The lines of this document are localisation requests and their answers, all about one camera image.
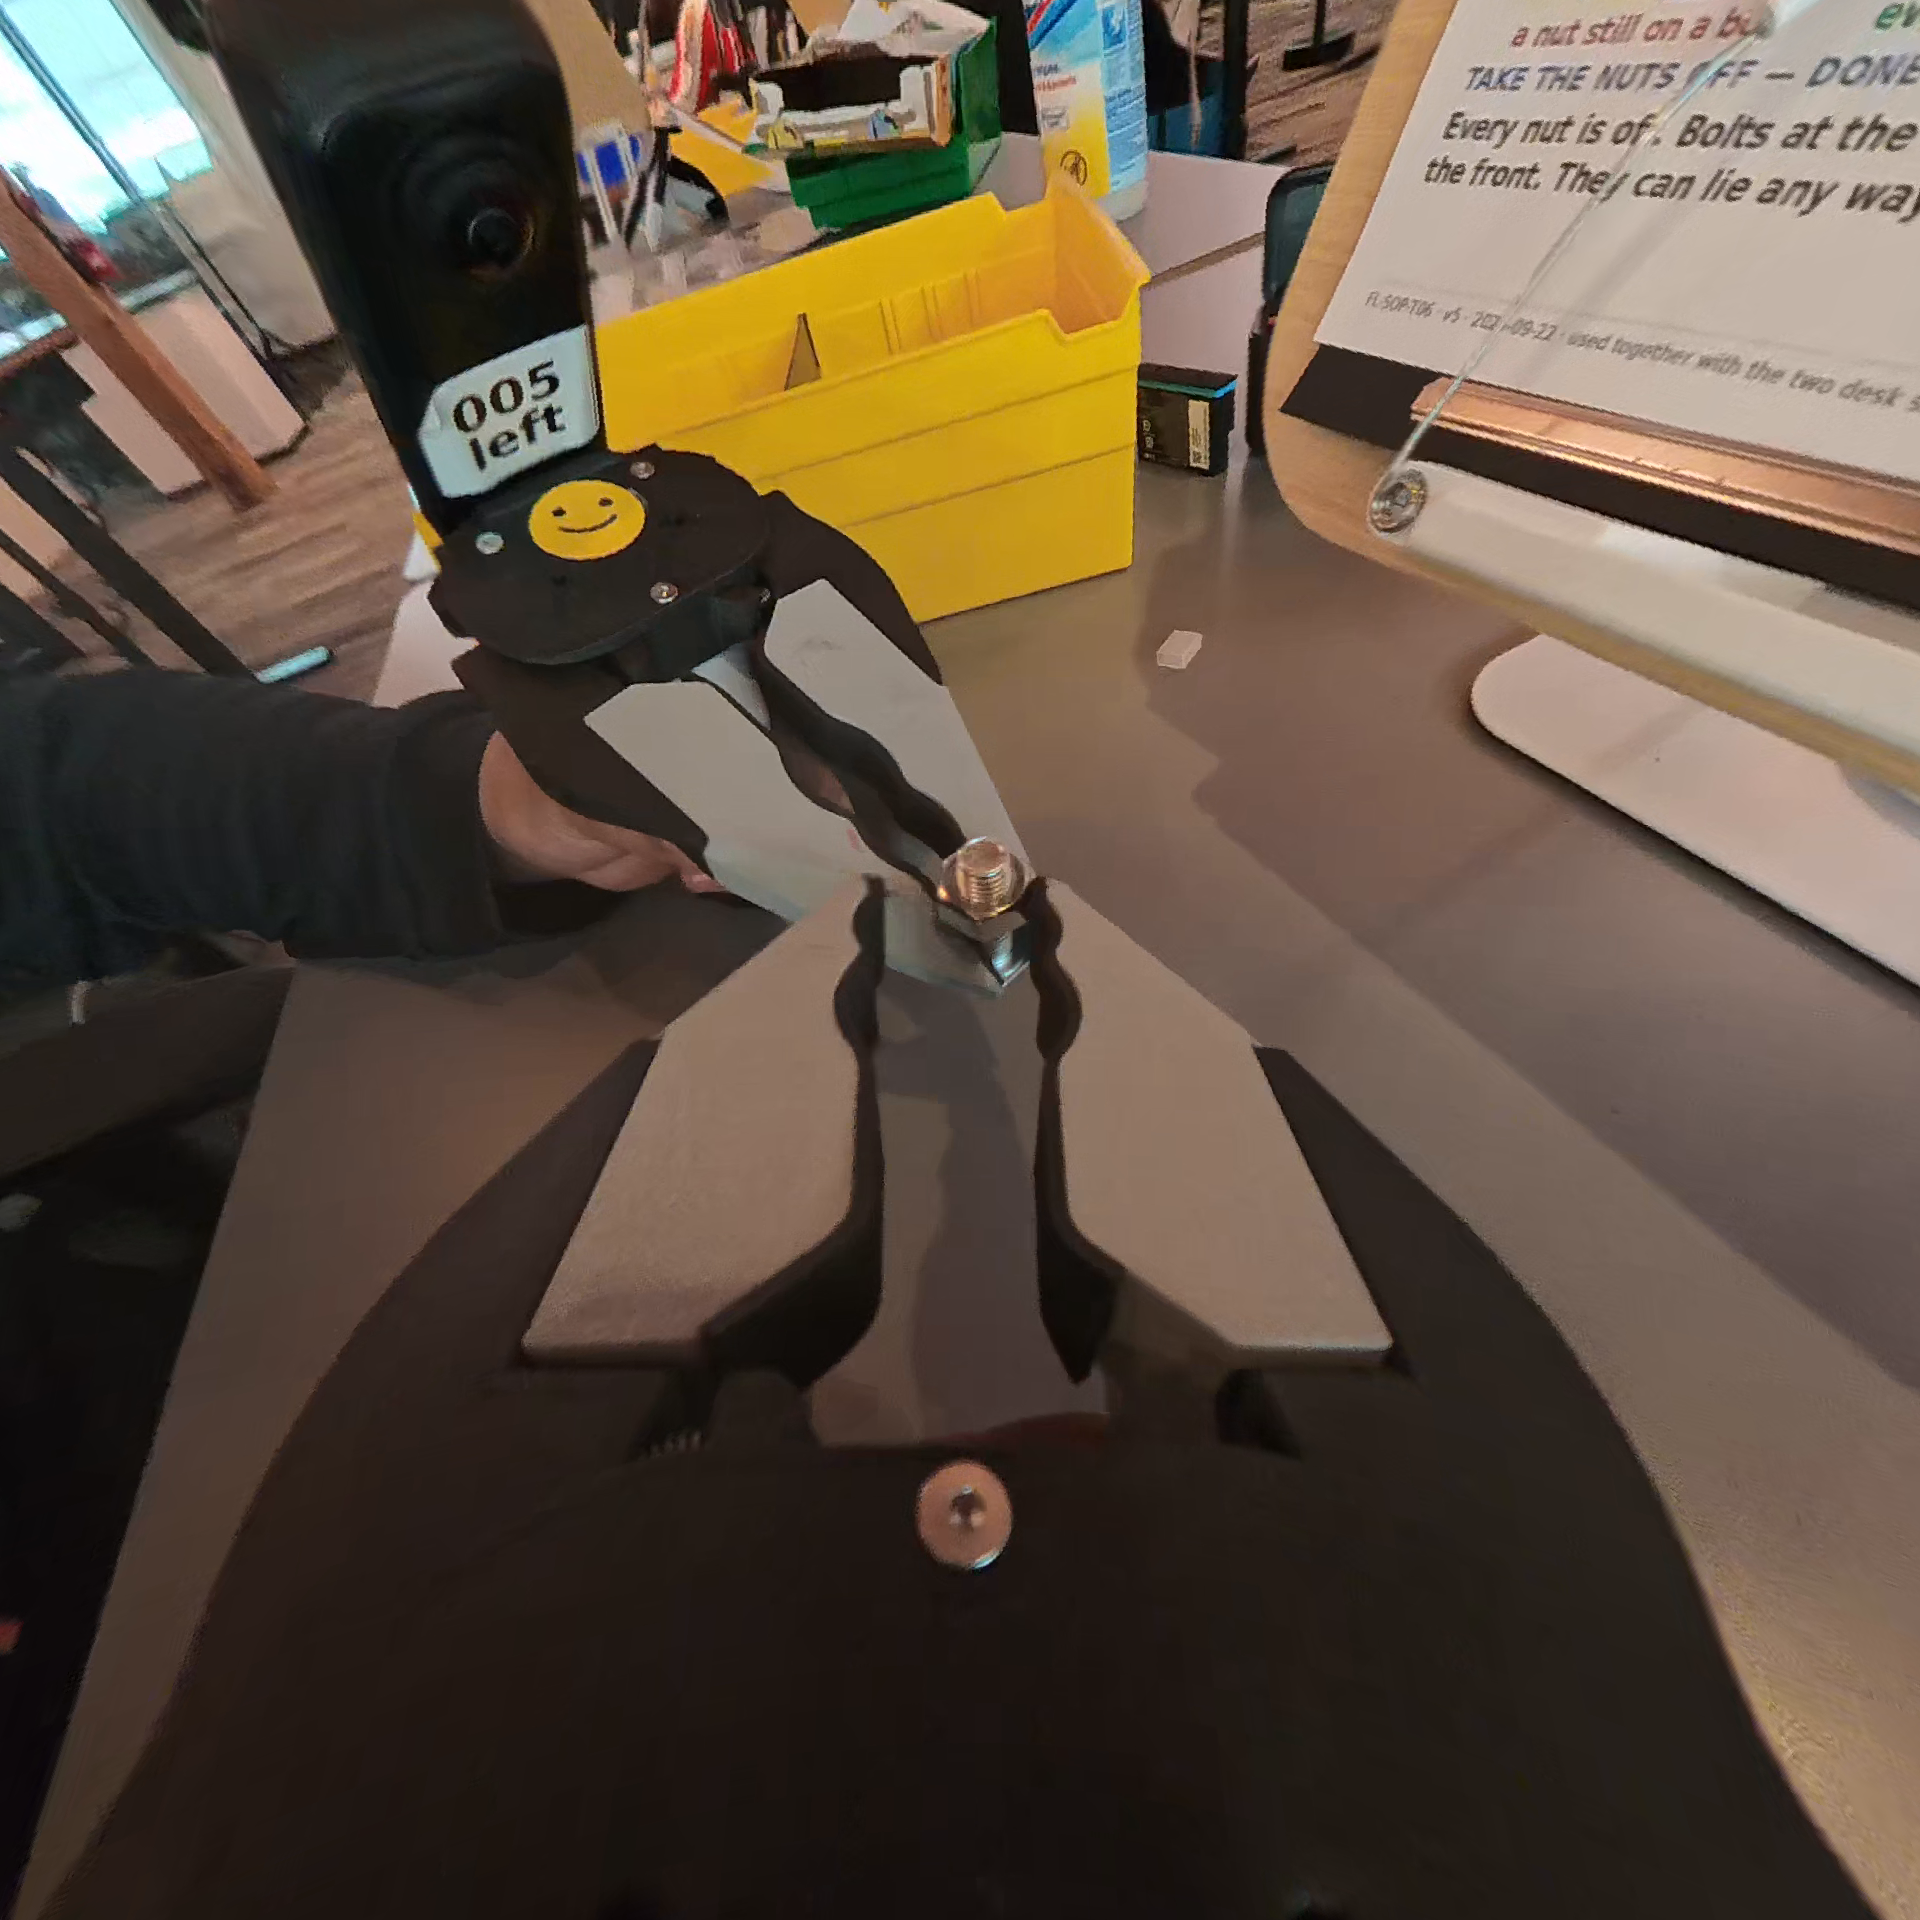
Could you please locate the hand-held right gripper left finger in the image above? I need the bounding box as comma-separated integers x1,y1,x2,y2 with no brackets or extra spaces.
517,878,903,1390

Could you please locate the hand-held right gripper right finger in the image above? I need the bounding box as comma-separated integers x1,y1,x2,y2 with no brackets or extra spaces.
1027,878,1401,1390

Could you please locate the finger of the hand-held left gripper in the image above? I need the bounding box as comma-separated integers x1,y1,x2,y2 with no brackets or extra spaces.
583,678,1004,999
742,576,1039,902

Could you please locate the silver threaded bolt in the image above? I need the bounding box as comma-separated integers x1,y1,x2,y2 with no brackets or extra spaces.
939,836,1030,922

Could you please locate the silver metal nut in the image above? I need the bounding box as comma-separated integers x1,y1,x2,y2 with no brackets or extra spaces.
931,892,1039,989

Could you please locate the yellow plastic bin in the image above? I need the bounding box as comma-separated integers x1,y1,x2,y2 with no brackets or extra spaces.
411,188,1153,624

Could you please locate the person's left forearm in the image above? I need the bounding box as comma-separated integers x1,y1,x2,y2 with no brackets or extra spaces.
0,667,510,984

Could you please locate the person's left hand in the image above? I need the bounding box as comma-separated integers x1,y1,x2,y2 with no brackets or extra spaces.
477,732,725,896

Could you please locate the white cabinet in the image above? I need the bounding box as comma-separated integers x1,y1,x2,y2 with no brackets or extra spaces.
83,292,313,501

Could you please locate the slanted wooden beam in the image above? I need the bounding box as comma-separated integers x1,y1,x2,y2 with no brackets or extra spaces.
0,165,281,514

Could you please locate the black battery pack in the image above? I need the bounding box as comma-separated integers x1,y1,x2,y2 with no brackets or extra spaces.
1135,364,1240,480

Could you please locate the green plastic bin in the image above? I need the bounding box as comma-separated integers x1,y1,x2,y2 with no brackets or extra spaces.
783,23,1004,231

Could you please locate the black rectangular device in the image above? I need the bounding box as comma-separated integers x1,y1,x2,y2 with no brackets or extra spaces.
1240,163,1340,442

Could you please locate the white stand base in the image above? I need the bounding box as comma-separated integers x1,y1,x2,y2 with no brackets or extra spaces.
1470,635,1920,989

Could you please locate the white blue wipes canister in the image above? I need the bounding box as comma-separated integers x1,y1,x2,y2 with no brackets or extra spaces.
1024,0,1152,221

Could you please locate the person's dark clothing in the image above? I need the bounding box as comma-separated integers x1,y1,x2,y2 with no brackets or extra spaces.
0,959,295,1920

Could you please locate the wooden document stand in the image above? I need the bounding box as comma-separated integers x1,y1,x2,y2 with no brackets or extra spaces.
1259,0,1920,788

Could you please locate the printed instruction sheet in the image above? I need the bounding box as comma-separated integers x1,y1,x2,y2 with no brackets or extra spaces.
1311,0,1920,485

